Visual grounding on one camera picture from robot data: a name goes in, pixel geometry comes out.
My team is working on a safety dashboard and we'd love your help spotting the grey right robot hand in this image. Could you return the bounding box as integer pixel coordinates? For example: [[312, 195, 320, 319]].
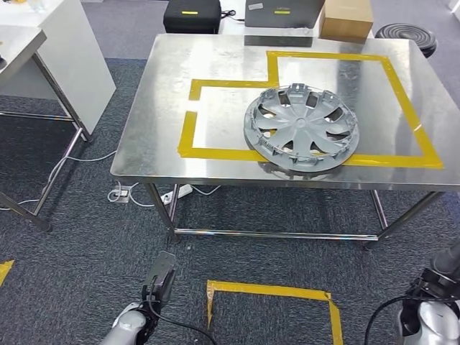
[[430, 239, 460, 282]]

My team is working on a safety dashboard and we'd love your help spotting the grey plastic wheel cover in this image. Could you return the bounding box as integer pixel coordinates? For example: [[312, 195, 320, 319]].
[[243, 83, 360, 174]]

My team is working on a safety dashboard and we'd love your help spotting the stainless steel workbench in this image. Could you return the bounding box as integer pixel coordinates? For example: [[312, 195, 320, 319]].
[[110, 33, 460, 251]]

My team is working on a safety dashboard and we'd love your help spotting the large yellow tape rectangle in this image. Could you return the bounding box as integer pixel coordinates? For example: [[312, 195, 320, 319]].
[[266, 50, 444, 171]]

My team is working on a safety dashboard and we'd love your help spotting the black round stool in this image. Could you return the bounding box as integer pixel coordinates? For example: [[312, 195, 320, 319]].
[[374, 24, 438, 59]]

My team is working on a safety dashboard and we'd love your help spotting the brown cardboard box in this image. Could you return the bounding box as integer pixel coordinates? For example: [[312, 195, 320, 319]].
[[319, 0, 374, 45]]

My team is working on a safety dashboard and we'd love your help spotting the grey case with yellow mark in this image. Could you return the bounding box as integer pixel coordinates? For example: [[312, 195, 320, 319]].
[[244, 0, 327, 29]]

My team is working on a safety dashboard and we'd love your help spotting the white power strip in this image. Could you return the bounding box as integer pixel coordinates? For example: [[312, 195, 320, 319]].
[[161, 183, 193, 206], [107, 186, 130, 204]]

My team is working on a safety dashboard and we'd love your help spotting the small yellow tape rectangle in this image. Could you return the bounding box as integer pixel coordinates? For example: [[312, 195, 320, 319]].
[[177, 79, 281, 164]]

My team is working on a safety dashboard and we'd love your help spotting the black case with yellow mark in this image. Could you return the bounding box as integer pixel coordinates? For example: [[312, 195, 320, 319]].
[[164, 0, 222, 35]]

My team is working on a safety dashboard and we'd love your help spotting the white table with steel legs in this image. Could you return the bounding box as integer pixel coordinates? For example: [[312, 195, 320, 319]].
[[0, 0, 117, 233]]

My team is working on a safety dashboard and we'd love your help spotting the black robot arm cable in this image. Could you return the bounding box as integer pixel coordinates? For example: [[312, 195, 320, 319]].
[[363, 295, 414, 345], [147, 280, 218, 345]]

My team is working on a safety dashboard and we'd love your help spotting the yellow floor tape frame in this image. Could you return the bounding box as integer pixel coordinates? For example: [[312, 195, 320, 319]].
[[205, 280, 344, 345], [0, 259, 15, 287]]

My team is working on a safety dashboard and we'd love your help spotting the black case cable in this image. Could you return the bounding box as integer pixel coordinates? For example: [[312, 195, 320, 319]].
[[219, 9, 246, 22]]

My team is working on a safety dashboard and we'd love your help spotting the white floor cable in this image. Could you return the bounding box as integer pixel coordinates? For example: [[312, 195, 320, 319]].
[[0, 198, 38, 212], [47, 149, 222, 209]]

